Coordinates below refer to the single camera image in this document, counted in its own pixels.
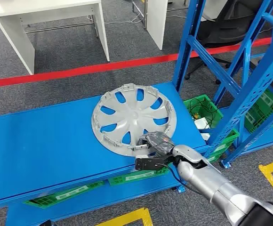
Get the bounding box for silver plastic wheel cover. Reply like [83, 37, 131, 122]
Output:
[91, 83, 177, 157]

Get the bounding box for black cable in crate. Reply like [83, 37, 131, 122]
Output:
[188, 98, 219, 129]

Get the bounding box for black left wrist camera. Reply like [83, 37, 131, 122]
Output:
[39, 219, 57, 226]

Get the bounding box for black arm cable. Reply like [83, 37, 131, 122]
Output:
[156, 162, 203, 197]

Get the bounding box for white desk side panel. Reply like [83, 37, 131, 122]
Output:
[130, 0, 169, 50]

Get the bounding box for blue metal shelf rack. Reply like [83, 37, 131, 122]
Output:
[221, 0, 273, 169]
[0, 0, 273, 226]

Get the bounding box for white floor cable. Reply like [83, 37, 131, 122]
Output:
[87, 12, 146, 25]

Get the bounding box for white desk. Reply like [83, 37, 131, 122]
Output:
[0, 0, 110, 75]

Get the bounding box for stacked green plastic crates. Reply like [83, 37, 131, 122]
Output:
[244, 89, 273, 134]

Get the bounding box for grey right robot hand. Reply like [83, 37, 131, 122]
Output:
[137, 131, 176, 158]

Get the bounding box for yellow floor tape square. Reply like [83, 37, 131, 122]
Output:
[95, 207, 154, 226]
[259, 157, 273, 206]

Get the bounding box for open green plastic crate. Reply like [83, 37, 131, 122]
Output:
[183, 94, 240, 163]

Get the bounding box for black office chair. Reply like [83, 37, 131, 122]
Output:
[185, 0, 264, 85]

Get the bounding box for white box in crate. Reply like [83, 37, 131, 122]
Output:
[194, 117, 211, 130]

